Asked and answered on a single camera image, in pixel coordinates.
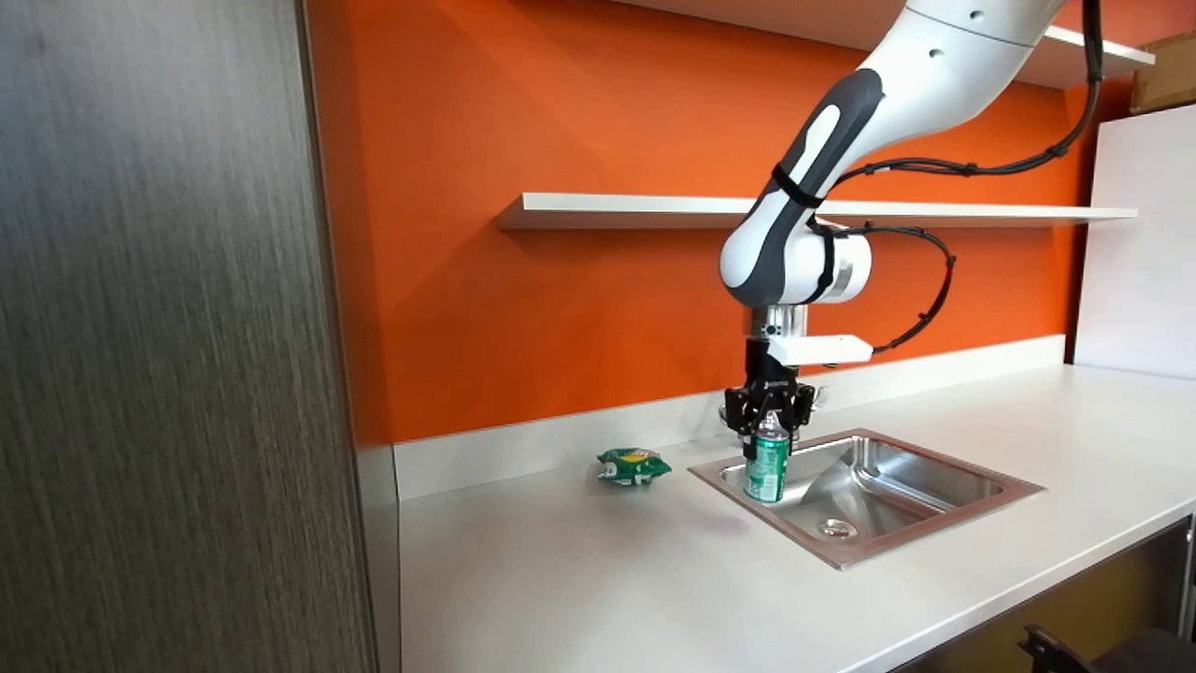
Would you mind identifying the dark wood cabinet panel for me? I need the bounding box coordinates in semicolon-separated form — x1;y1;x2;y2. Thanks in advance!
0;0;384;673

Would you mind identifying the black chair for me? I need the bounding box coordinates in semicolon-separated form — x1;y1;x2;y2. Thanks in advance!
1013;621;1196;673

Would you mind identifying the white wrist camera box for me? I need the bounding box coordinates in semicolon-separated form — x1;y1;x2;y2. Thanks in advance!
761;305;879;373

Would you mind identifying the white upper shelf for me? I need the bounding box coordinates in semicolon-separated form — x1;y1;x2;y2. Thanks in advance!
1043;22;1160;75

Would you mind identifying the white board panel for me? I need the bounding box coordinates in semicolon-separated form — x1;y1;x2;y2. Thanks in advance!
1067;102;1196;384

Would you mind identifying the white wall shelf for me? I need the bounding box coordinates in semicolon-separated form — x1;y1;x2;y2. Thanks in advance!
496;186;1141;236

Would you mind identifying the green chip bag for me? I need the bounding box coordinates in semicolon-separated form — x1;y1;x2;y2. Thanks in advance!
593;447;675;495

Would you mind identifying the stainless steel sink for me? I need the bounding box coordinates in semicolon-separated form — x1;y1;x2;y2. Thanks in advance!
684;428;1046;571

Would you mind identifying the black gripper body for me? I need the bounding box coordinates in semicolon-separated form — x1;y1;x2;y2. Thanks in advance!
741;337;805;412

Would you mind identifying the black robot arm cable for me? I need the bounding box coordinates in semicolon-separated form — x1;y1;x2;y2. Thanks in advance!
805;0;1111;361

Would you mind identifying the green soda can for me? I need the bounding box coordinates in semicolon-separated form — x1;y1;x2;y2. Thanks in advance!
745;412;796;509

